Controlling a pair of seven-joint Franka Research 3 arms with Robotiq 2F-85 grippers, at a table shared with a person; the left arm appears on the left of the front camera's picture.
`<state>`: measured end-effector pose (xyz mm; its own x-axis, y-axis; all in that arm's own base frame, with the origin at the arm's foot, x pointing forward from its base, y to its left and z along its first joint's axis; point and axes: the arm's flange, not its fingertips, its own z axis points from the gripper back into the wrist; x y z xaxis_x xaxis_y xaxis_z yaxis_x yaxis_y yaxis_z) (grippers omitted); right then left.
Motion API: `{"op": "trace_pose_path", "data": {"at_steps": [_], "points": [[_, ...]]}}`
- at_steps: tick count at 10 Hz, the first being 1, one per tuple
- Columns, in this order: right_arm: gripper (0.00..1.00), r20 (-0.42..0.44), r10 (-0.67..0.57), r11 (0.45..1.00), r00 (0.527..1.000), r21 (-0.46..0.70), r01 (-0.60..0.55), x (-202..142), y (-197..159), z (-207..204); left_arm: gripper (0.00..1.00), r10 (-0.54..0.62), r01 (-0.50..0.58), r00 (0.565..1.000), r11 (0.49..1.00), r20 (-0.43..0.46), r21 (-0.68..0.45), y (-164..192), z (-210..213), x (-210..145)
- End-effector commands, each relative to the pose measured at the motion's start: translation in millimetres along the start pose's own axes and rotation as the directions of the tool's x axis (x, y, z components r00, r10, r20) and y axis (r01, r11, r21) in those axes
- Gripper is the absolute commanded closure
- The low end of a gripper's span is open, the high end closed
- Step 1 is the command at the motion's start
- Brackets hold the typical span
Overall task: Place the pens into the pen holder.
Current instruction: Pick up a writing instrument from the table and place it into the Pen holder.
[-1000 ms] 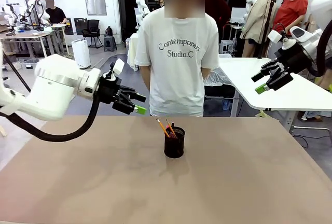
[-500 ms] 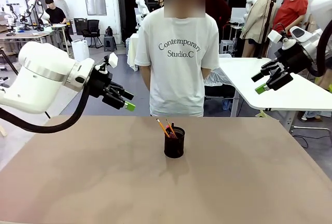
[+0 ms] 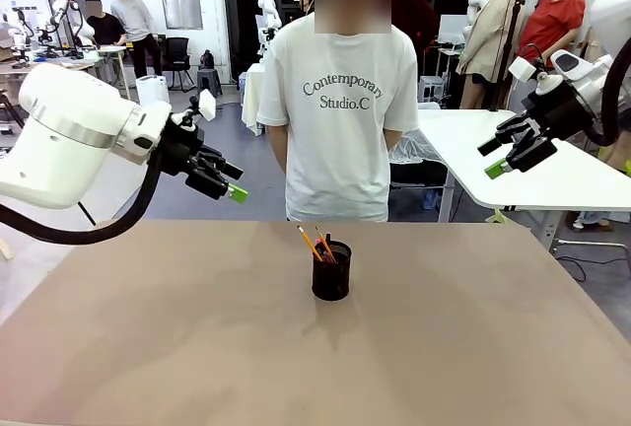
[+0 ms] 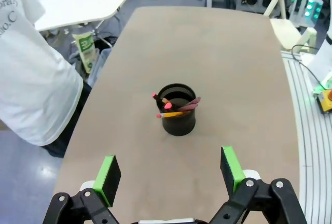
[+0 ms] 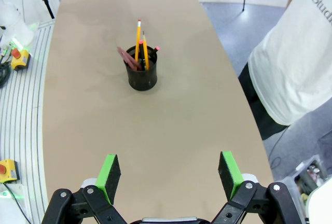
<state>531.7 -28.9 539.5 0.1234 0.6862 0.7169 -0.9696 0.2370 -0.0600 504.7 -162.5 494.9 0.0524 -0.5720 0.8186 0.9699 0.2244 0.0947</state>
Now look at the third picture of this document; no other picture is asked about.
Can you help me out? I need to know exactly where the white air purifier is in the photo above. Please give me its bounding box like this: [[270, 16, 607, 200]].
[[135, 75, 171, 107]]

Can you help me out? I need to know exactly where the person in black T-shirt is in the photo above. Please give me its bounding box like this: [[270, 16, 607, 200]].
[[84, 0, 129, 48]]

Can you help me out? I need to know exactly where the black office chair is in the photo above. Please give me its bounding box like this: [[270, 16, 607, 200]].
[[162, 36, 196, 91]]

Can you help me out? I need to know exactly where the mannequin with dark red garment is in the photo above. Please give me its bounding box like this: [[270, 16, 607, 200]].
[[390, 0, 441, 78]]

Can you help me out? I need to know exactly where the yellow pencil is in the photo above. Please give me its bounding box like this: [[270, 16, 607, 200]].
[[296, 224, 324, 263], [315, 225, 338, 264]]

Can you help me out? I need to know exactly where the clear plastic sheet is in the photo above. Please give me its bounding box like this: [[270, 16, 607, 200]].
[[388, 127, 451, 165]]

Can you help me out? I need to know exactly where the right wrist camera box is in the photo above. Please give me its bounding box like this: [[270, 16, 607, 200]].
[[508, 54, 544, 84]]

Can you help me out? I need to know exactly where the white background lab robot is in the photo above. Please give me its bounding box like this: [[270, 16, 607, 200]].
[[47, 0, 96, 60]]

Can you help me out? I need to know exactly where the black right arm hose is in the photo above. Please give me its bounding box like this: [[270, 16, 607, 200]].
[[589, 35, 631, 148]]

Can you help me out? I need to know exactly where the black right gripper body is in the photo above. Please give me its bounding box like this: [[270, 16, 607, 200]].
[[522, 78, 596, 141]]

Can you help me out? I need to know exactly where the black arm hose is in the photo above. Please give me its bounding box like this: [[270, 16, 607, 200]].
[[0, 149, 164, 247], [589, 35, 631, 148]]

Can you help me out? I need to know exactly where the black left arm hose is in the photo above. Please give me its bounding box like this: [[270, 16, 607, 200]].
[[0, 149, 164, 247]]

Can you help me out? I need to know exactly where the grey plastic stool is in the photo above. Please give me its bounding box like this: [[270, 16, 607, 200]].
[[196, 67, 219, 98]]

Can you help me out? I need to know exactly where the person in light grey shirt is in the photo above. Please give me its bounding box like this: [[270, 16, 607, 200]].
[[109, 0, 165, 80]]

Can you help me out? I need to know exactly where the person in red shirt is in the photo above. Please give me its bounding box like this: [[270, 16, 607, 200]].
[[514, 0, 589, 83]]

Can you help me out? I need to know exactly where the person in white T-shirt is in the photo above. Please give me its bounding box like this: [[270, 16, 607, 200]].
[[255, 0, 420, 224]]

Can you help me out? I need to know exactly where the table with white cloth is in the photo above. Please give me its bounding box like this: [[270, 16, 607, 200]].
[[241, 62, 270, 137]]

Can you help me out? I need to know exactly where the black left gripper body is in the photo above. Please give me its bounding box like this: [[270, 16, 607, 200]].
[[156, 116, 207, 178]]

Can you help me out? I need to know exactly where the mannequin with beige coat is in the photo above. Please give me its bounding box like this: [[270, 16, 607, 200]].
[[455, 0, 525, 111]]

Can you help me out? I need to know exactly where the black mesh pen holder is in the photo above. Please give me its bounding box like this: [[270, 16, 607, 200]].
[[311, 240, 353, 302]]

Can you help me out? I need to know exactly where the black light stand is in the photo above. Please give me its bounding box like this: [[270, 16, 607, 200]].
[[489, 0, 525, 112]]

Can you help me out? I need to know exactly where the black tripod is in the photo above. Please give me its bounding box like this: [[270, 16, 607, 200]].
[[77, 200, 98, 227]]

